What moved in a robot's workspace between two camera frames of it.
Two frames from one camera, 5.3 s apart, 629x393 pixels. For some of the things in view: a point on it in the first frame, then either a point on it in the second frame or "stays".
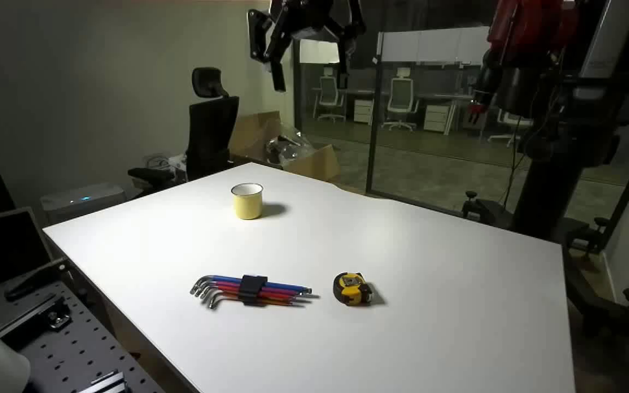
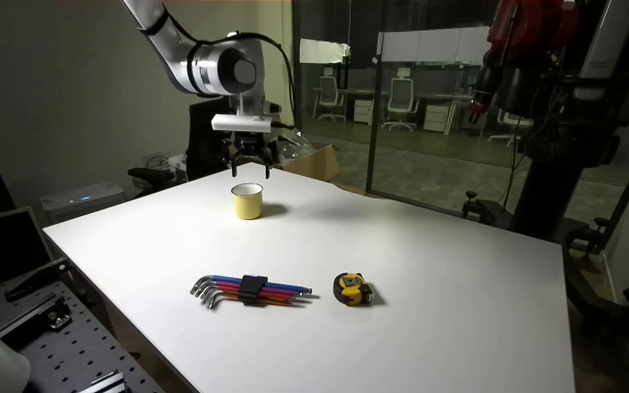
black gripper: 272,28 → 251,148
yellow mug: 248,199 stays
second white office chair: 327,98 stays
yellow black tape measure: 353,290 stays
